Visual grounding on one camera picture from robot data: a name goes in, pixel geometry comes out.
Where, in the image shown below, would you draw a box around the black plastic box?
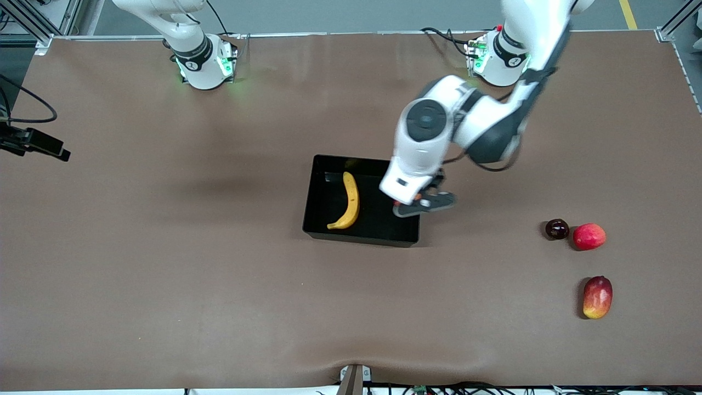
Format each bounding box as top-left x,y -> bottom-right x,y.
302,154 -> 422,248

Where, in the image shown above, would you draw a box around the yellow banana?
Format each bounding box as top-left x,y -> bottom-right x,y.
327,172 -> 361,230

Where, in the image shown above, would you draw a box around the dark purple plum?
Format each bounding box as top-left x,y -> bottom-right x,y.
545,218 -> 570,241

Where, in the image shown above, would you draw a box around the brown table mat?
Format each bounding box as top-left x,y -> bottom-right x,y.
0,30 -> 702,391

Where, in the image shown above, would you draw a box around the pink red round fruit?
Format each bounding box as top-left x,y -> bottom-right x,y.
573,223 -> 607,251

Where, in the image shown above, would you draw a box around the red yellow mango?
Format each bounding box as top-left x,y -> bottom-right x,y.
582,275 -> 613,320

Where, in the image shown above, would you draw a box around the aluminium frame strut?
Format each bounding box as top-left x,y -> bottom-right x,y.
0,0 -> 102,55
658,0 -> 702,43

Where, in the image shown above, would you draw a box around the black left base cables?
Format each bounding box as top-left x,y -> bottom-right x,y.
420,26 -> 478,58

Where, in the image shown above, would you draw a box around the grey table edge bracket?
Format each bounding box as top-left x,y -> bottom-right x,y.
339,364 -> 372,395

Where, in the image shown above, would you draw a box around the black right base cable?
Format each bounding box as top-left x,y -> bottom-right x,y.
206,0 -> 230,36

